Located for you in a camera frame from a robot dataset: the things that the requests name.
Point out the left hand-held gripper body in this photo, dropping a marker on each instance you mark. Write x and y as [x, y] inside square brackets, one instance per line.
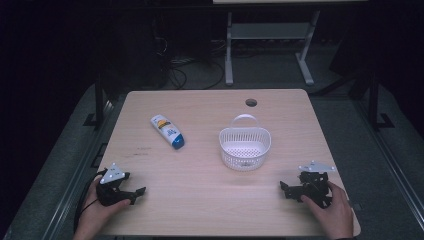
[111, 195]

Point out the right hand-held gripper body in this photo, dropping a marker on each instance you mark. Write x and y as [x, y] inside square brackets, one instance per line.
[315, 186]

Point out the white plastic basket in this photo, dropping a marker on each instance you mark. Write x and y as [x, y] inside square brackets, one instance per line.
[245, 158]

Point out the white bottle with blue cap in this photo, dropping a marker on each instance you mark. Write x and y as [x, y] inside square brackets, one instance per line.
[166, 130]

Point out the person's left hand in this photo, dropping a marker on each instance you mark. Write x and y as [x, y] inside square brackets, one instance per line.
[91, 216]

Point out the person's right hand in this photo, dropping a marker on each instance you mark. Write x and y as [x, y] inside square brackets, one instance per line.
[335, 216]

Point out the black metal stand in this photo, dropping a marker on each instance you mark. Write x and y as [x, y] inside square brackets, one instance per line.
[374, 100]
[99, 100]

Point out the white metal table frame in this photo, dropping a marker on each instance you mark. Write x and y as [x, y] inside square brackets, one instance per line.
[266, 30]

